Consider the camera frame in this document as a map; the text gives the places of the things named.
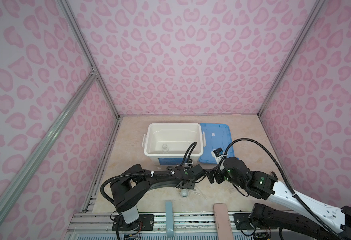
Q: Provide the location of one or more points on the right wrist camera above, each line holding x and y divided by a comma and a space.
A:
218, 153

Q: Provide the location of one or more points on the aluminium mounting rail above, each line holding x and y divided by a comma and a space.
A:
187, 226

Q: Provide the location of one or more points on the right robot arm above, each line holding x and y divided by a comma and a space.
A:
309, 217

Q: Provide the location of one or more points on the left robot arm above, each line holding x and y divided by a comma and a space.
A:
129, 188

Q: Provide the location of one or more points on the light blue clamp bar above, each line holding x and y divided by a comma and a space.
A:
170, 232

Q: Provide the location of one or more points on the white plastic bin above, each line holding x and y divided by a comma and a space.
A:
183, 140

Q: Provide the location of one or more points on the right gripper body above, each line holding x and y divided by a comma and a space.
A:
219, 176

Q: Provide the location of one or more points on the pink clamp bar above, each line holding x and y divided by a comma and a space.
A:
222, 222

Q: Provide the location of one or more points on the clear glass beaker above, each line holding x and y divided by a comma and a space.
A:
165, 148

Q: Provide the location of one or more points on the small white ceramic dish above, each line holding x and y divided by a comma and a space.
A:
184, 193

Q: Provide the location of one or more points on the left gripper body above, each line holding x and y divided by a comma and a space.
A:
193, 184

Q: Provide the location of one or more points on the blue plastic lid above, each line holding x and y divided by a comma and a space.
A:
214, 136

